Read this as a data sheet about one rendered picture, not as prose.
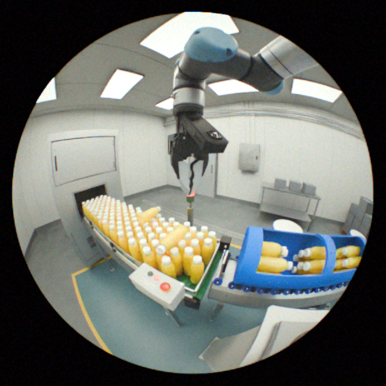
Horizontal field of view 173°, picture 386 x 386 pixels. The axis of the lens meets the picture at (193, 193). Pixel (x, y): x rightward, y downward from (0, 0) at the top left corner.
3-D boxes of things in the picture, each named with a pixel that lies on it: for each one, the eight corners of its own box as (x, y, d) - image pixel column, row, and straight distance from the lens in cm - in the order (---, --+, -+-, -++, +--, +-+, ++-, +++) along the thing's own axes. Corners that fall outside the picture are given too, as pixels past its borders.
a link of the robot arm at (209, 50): (254, 41, 29) (224, 63, 35) (192, 19, 25) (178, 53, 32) (260, 69, 24) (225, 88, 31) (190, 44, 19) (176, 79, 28)
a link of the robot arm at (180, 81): (178, 49, 34) (172, 66, 40) (175, 84, 27) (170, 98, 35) (212, 55, 35) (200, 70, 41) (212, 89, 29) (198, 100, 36)
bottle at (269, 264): (249, 271, 59) (284, 274, 65) (253, 267, 53) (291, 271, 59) (252, 257, 61) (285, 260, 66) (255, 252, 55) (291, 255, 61)
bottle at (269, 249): (244, 256, 58) (279, 260, 62) (247, 247, 53) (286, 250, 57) (245, 245, 63) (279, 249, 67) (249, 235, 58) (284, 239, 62)
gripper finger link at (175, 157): (188, 176, 30) (189, 140, 28) (192, 178, 28) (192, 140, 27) (170, 178, 28) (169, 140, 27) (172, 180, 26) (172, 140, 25)
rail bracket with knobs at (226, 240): (227, 255, 85) (229, 245, 78) (216, 253, 85) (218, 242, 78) (229, 246, 92) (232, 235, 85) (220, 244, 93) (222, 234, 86)
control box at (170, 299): (173, 311, 54) (169, 304, 44) (136, 287, 62) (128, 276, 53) (185, 293, 57) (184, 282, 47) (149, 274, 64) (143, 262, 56)
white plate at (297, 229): (272, 232, 93) (271, 234, 94) (304, 241, 99) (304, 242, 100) (274, 216, 118) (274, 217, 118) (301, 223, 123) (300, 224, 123)
